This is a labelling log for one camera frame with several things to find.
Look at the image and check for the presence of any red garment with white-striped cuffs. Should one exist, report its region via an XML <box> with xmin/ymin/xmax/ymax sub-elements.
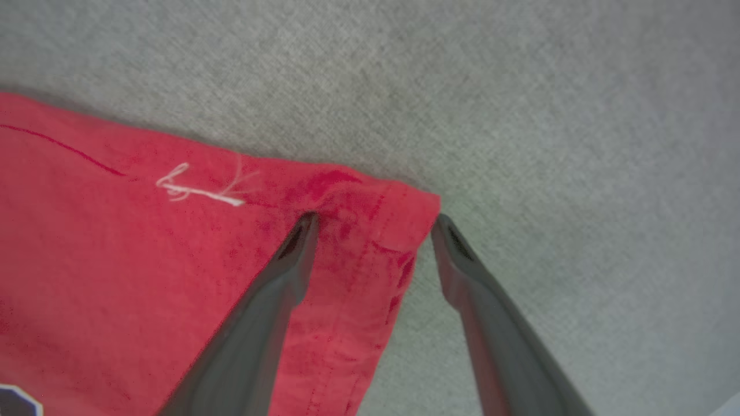
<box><xmin>0</xmin><ymin>92</ymin><xmax>442</xmax><ymax>416</ymax></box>

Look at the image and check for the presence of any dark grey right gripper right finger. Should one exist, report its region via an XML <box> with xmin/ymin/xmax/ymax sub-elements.
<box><xmin>430</xmin><ymin>213</ymin><xmax>597</xmax><ymax>416</ymax></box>

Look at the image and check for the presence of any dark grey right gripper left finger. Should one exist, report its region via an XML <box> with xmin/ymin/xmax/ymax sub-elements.
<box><xmin>155</xmin><ymin>212</ymin><xmax>321</xmax><ymax>416</ymax></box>

